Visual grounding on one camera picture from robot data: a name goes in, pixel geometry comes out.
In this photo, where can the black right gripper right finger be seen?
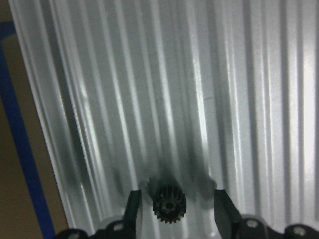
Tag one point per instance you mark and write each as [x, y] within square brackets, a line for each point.
[225, 210]

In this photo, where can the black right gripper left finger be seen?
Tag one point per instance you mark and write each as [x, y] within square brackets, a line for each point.
[132, 206]

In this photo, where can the small black bearing gear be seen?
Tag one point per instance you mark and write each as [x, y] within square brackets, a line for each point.
[169, 204]

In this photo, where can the ribbed silver metal tray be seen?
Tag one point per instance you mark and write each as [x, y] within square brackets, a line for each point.
[199, 94]

